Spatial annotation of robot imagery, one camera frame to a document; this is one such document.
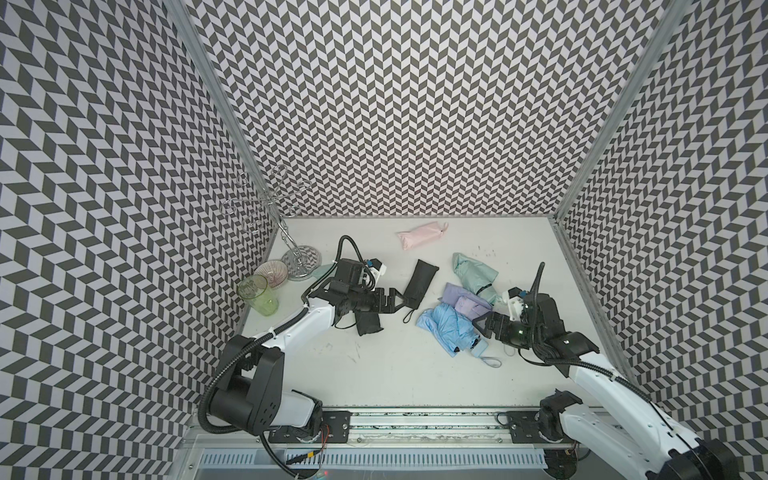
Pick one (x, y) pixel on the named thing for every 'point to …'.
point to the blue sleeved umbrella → (455, 331)
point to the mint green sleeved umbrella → (476, 277)
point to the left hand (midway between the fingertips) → (395, 304)
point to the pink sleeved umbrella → (422, 235)
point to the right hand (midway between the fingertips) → (483, 331)
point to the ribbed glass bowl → (274, 271)
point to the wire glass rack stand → (299, 262)
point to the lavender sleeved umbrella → (470, 307)
